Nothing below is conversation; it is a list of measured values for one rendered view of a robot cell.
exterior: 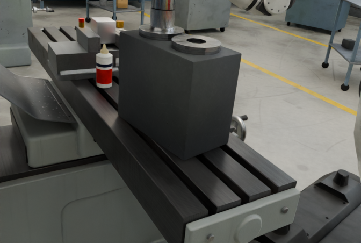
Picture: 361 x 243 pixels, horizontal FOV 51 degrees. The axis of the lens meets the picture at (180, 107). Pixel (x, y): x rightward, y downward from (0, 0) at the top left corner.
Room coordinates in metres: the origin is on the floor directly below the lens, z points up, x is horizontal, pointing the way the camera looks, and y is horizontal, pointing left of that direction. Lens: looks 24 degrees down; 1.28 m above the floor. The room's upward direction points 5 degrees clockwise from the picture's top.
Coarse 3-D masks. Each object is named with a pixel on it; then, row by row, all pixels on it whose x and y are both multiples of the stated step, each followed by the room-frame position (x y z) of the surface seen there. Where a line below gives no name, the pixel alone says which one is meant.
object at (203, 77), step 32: (128, 32) 0.73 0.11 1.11; (160, 32) 0.70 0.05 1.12; (128, 64) 0.71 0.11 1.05; (160, 64) 0.64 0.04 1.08; (192, 64) 0.58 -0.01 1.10; (224, 64) 0.63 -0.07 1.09; (128, 96) 0.71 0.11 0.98; (160, 96) 0.64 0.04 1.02; (192, 96) 0.58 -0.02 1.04; (224, 96) 0.64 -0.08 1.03; (160, 128) 0.63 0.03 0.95; (192, 128) 0.59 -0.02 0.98; (224, 128) 0.65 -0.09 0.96
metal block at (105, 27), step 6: (96, 18) 1.05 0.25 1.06; (102, 18) 1.06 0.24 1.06; (108, 18) 1.06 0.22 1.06; (96, 24) 1.02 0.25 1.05; (102, 24) 1.01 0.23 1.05; (108, 24) 1.02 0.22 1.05; (114, 24) 1.03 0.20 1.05; (96, 30) 1.02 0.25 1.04; (102, 30) 1.01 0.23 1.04; (108, 30) 1.02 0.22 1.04; (114, 30) 1.03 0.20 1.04; (102, 36) 1.01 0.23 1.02; (108, 36) 1.02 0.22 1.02; (114, 36) 1.03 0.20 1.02; (102, 42) 1.01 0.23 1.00; (108, 42) 1.02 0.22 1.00; (114, 42) 1.03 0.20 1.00
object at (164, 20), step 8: (152, 0) 0.73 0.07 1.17; (160, 0) 0.71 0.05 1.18; (168, 0) 0.72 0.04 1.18; (152, 8) 0.73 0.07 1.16; (160, 8) 0.72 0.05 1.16; (168, 8) 0.72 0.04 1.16; (152, 16) 0.72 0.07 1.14; (160, 16) 0.72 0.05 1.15; (168, 16) 0.72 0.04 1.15; (152, 24) 0.72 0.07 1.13; (160, 24) 0.71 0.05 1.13; (168, 24) 0.72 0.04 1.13
